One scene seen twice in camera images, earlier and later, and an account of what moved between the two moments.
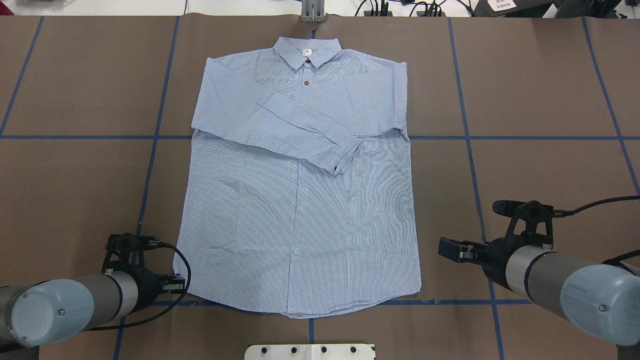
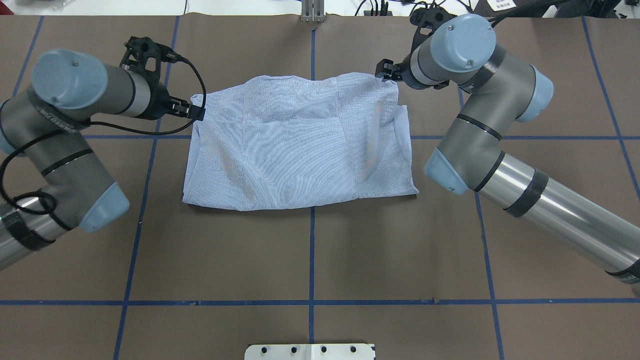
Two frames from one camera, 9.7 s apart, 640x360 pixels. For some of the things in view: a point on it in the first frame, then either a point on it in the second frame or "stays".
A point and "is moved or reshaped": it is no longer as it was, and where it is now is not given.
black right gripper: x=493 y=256 → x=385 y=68
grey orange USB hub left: x=368 y=13 stays
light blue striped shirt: x=299 y=198 is moved or reshaped
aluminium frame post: x=313 y=11 stays
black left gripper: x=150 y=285 → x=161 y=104
